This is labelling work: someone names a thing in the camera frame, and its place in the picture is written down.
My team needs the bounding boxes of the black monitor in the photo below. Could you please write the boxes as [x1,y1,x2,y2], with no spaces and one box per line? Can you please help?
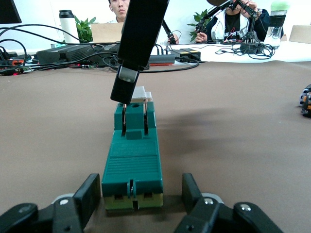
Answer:
[0,0,22,24]

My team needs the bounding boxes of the short black power supply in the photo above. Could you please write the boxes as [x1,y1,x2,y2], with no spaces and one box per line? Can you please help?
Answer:
[94,43,122,67]

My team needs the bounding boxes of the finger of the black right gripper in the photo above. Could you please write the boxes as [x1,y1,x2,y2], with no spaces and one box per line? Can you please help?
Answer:
[110,0,170,105]

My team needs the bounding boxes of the thick black cable bundle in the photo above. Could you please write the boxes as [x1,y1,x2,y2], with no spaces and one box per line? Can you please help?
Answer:
[0,23,117,73]

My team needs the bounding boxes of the green potted plant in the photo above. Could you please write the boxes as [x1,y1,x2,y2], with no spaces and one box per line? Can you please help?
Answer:
[187,9,212,43]
[74,16,97,44]

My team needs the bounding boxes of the man in white shirt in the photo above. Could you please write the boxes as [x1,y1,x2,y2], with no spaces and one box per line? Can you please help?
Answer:
[105,0,132,24]

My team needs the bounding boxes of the dark grey power strip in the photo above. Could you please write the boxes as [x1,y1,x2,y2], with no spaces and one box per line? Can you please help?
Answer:
[148,54,175,66]

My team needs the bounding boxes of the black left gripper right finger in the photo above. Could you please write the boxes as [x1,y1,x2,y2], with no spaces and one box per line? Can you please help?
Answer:
[173,173,284,233]

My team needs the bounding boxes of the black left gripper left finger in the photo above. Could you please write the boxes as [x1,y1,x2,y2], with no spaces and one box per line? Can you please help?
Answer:
[0,173,102,233]

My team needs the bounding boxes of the black device red light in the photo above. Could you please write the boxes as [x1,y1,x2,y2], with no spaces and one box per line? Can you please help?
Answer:
[0,58,32,76]

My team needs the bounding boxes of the person black shirt white jacket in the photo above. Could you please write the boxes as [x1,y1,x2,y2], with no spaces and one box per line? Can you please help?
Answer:
[195,0,285,44]

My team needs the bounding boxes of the black selector switch orange block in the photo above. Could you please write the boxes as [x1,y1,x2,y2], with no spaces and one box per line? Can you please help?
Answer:
[297,83,311,118]

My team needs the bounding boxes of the black adapter yellow label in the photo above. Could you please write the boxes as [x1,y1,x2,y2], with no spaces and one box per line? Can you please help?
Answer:
[171,48,202,63]

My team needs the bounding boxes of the tangled thin black cables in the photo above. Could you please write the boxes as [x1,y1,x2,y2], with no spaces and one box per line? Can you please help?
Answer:
[215,40,276,60]

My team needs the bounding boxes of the white thermos black lid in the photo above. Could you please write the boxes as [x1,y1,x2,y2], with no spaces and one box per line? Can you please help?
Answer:
[59,10,80,44]

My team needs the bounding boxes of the green load switch white handle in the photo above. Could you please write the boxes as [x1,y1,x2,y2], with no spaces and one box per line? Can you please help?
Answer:
[101,86,164,211]

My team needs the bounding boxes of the long black power supply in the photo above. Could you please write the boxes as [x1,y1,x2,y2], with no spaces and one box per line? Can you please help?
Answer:
[36,44,98,65]

